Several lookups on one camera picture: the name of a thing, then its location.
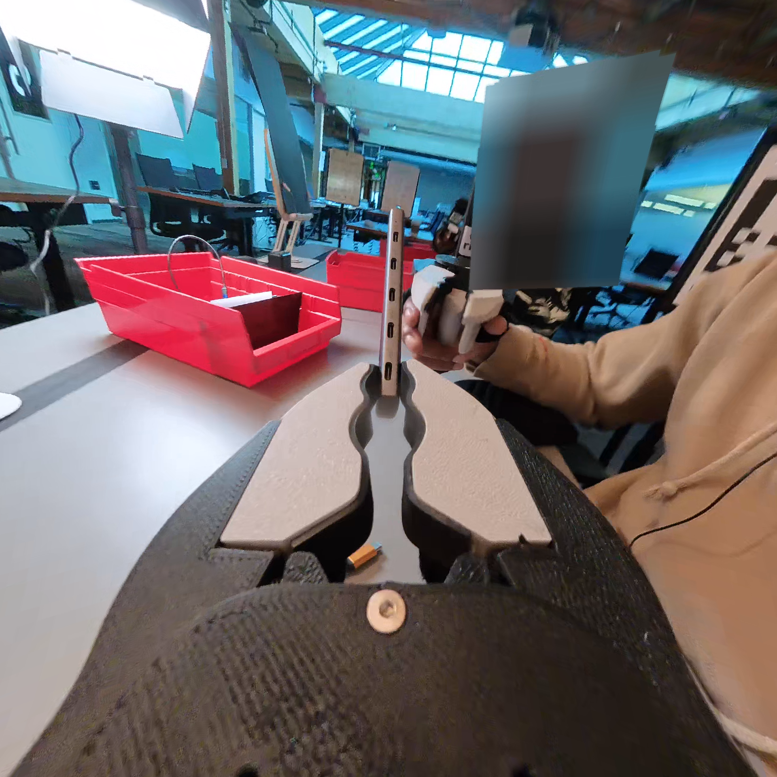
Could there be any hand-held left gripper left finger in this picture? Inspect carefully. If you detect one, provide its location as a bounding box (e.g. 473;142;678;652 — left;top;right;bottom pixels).
220;362;374;550

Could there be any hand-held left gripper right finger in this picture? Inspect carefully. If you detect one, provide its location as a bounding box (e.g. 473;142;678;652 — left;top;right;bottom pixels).
401;359;553;551

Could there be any grey usb hub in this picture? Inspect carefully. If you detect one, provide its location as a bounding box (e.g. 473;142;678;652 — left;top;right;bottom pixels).
379;206;406;398

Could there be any red plastic bin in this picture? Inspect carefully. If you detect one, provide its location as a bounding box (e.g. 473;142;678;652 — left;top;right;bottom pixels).
74;252;342;388
326;240;438;313

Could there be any person's right forearm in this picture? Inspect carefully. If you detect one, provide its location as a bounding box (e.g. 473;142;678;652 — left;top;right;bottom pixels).
470;304;690;429

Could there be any person's right hand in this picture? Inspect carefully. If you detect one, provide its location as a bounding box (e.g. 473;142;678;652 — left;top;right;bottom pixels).
402;299;511;374

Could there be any black chair armrest pad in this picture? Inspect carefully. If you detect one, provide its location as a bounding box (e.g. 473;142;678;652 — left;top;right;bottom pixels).
455;379;580;453

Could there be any printed black cloth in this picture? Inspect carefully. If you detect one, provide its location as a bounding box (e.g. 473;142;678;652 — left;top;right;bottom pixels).
504;285;586;338

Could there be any black bin divider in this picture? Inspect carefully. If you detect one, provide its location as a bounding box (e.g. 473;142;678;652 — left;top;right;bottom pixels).
232;293;303;351

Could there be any black board wooden easel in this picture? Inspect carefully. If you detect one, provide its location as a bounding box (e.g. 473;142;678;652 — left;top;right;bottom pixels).
234;24;318;271

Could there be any printed tag board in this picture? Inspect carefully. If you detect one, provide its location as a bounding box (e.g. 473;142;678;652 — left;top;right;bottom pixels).
668;141;777;304

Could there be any bright white panel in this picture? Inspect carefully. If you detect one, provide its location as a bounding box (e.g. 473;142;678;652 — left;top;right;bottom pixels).
0;0;211;142

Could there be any thin black wire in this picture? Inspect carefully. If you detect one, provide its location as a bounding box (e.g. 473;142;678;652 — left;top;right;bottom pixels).
628;449;777;547

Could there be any looped thin cable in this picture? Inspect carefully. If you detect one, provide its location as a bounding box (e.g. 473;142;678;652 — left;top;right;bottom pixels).
168;235;230;299

